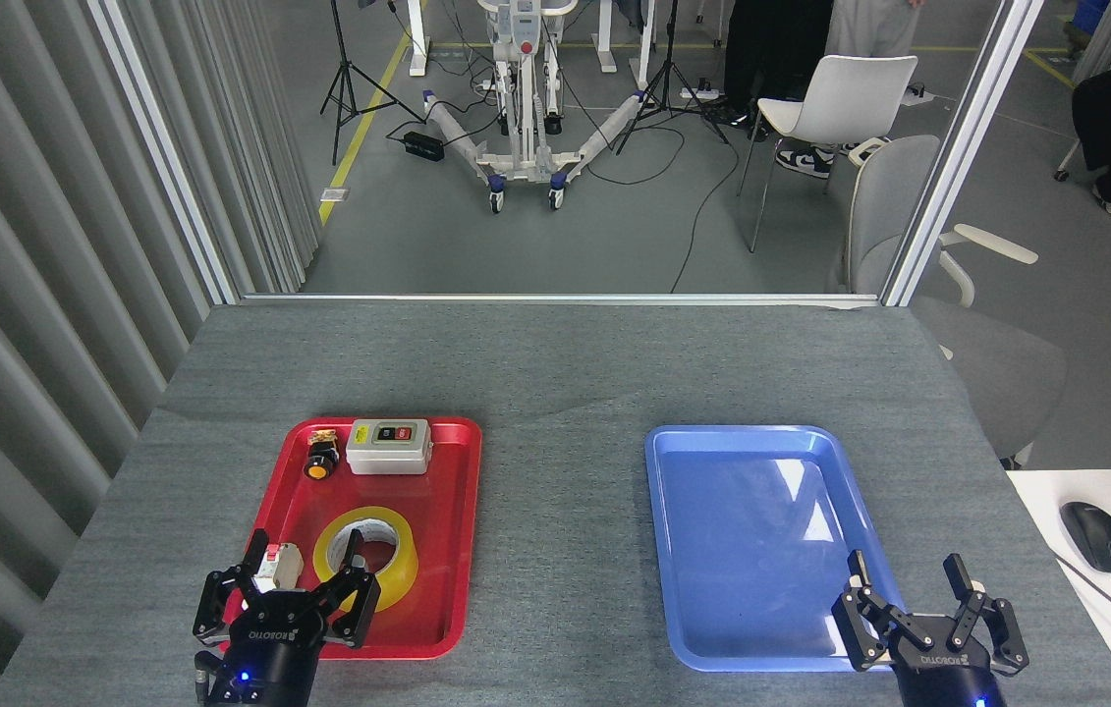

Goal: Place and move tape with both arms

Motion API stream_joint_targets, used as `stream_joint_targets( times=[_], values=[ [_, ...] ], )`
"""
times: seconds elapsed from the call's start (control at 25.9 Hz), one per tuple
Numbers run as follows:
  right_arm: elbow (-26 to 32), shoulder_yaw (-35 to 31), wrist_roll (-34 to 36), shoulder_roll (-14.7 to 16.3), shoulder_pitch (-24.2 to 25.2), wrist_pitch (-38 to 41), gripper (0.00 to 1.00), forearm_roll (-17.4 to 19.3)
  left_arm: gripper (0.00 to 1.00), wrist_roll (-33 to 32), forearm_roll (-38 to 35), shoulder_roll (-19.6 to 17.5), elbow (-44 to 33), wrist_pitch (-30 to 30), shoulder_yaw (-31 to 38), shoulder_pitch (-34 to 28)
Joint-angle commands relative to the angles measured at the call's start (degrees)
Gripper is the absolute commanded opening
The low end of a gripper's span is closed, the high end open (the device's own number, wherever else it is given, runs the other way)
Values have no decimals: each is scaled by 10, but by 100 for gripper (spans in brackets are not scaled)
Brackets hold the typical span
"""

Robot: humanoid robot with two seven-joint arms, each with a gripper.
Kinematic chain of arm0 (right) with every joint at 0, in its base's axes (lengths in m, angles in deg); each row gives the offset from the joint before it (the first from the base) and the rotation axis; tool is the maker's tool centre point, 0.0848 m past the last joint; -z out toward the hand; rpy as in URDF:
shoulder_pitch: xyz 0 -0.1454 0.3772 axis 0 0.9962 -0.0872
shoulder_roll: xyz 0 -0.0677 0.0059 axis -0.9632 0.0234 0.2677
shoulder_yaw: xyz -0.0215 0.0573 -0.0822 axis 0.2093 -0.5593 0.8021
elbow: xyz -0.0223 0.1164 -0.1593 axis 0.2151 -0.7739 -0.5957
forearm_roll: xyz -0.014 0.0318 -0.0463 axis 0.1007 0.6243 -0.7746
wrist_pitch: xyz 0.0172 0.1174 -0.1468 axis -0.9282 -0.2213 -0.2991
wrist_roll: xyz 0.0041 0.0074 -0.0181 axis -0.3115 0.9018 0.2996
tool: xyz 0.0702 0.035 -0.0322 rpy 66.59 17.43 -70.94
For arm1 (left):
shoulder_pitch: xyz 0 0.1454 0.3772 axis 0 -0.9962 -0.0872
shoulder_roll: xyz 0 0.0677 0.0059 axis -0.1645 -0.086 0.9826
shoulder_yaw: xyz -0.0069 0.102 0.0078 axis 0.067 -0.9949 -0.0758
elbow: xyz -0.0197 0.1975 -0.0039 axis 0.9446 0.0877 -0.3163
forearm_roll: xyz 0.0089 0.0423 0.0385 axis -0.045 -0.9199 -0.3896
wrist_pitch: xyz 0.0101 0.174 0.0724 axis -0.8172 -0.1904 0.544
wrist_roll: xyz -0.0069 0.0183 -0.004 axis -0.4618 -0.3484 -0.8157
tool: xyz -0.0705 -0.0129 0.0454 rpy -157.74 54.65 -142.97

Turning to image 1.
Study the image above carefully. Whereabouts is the white desk leg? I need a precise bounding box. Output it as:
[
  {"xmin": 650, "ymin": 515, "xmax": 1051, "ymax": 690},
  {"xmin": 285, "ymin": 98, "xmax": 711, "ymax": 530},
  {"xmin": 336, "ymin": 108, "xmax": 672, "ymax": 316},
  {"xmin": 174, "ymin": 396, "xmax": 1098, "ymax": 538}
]
[
  {"xmin": 638, "ymin": 0, "xmax": 660, "ymax": 89},
  {"xmin": 595, "ymin": 0, "xmax": 619, "ymax": 74},
  {"xmin": 406, "ymin": 0, "xmax": 431, "ymax": 78}
]

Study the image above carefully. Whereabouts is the white plastic chair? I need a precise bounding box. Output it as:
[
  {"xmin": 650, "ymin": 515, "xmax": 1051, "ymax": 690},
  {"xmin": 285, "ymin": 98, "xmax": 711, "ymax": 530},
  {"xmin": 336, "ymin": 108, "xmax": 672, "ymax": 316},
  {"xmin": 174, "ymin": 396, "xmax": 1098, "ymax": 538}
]
[{"xmin": 738, "ymin": 54, "xmax": 919, "ymax": 254}]

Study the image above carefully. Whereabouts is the red plastic tray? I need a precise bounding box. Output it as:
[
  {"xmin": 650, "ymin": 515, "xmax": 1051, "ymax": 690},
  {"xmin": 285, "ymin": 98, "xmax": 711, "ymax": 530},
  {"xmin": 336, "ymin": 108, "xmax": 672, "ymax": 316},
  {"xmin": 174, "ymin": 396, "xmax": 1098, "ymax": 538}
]
[{"xmin": 217, "ymin": 416, "xmax": 483, "ymax": 660}]

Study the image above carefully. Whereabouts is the silver frame post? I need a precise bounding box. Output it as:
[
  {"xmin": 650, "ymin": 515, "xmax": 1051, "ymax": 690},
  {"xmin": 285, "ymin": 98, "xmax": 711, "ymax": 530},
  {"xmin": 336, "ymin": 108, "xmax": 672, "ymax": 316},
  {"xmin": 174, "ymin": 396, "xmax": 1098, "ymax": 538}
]
[
  {"xmin": 86, "ymin": 0, "xmax": 242, "ymax": 305},
  {"xmin": 881, "ymin": 0, "xmax": 1047, "ymax": 307}
]

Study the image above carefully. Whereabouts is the yellow push button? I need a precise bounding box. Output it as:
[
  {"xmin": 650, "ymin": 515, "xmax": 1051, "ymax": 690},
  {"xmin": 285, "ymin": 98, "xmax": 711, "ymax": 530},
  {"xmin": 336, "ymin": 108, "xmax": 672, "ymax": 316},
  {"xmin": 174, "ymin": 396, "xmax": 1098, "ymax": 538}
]
[{"xmin": 304, "ymin": 427, "xmax": 343, "ymax": 482}]

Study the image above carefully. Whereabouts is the grey office chair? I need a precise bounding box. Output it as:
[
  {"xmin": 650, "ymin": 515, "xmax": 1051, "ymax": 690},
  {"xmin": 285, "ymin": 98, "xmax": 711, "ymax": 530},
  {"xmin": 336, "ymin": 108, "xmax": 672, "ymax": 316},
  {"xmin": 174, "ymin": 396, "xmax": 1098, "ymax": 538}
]
[{"xmin": 826, "ymin": 135, "xmax": 1069, "ymax": 470}]

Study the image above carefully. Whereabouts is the white circuit breaker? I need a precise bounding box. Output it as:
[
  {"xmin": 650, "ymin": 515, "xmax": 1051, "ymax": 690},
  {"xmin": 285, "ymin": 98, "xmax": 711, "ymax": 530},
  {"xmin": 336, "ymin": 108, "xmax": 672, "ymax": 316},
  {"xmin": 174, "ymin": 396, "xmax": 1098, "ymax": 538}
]
[{"xmin": 253, "ymin": 542, "xmax": 306, "ymax": 596}]

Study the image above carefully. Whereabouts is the grey switch box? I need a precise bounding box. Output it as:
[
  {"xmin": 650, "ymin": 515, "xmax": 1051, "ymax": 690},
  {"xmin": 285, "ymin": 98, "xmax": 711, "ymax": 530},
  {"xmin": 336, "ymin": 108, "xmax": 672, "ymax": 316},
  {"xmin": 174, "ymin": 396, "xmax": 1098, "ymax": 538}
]
[{"xmin": 346, "ymin": 419, "xmax": 434, "ymax": 476}]

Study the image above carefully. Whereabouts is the blue plastic tray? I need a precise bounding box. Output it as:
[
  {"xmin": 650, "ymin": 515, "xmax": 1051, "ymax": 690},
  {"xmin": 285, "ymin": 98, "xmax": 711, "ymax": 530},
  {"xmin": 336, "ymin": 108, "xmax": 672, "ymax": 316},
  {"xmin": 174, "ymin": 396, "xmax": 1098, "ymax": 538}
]
[{"xmin": 644, "ymin": 424, "xmax": 917, "ymax": 674}]

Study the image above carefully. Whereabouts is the black floor cable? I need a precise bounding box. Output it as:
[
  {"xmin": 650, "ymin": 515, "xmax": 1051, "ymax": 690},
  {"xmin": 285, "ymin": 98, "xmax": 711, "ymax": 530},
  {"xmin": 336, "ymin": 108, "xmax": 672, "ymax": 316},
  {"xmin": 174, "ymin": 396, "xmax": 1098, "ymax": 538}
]
[{"xmin": 668, "ymin": 123, "xmax": 745, "ymax": 295}]

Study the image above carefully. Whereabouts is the black computer mouse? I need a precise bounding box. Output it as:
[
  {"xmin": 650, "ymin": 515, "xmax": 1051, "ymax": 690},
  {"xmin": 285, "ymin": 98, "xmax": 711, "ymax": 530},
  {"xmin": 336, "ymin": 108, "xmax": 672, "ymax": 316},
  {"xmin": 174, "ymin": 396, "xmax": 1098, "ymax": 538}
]
[{"xmin": 1060, "ymin": 501, "xmax": 1111, "ymax": 574}]

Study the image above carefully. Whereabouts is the black tripod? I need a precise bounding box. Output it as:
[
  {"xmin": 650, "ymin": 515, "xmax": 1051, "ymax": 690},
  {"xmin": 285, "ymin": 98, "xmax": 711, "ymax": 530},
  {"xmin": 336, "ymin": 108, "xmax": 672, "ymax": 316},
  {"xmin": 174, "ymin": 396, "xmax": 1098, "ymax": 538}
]
[
  {"xmin": 614, "ymin": 0, "xmax": 731, "ymax": 156},
  {"xmin": 319, "ymin": 0, "xmax": 424, "ymax": 166}
]

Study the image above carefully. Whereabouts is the white stand on wheels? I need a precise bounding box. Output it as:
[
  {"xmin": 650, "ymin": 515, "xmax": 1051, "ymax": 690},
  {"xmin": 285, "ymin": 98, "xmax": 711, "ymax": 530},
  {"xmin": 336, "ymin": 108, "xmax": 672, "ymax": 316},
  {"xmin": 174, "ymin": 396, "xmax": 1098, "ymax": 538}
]
[{"xmin": 420, "ymin": 0, "xmax": 649, "ymax": 213}]

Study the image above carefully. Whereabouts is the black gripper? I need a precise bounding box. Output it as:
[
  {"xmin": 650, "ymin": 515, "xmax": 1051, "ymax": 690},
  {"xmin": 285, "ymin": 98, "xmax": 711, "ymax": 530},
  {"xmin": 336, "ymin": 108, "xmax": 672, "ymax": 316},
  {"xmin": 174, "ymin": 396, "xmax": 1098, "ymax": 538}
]
[
  {"xmin": 193, "ymin": 528, "xmax": 382, "ymax": 707},
  {"xmin": 831, "ymin": 550, "xmax": 1030, "ymax": 707}
]

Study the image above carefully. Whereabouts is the yellow tape roll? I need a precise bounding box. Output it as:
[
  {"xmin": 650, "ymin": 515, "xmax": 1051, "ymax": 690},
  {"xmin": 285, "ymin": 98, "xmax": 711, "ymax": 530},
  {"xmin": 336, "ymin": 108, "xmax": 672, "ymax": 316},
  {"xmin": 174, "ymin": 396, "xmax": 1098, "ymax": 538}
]
[{"xmin": 312, "ymin": 507, "xmax": 419, "ymax": 612}]

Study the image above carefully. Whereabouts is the white desk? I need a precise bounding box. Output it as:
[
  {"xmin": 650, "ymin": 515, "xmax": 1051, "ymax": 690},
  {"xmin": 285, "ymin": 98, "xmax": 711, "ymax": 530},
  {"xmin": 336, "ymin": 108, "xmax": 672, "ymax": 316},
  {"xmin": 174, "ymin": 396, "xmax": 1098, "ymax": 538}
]
[{"xmin": 1005, "ymin": 468, "xmax": 1111, "ymax": 707}]

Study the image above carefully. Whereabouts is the silver frame rail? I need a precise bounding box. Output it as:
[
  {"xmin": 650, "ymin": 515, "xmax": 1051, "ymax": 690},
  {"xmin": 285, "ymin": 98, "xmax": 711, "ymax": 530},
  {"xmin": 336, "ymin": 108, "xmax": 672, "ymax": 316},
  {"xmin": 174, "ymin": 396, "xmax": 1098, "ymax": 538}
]
[{"xmin": 241, "ymin": 293, "xmax": 882, "ymax": 306}]

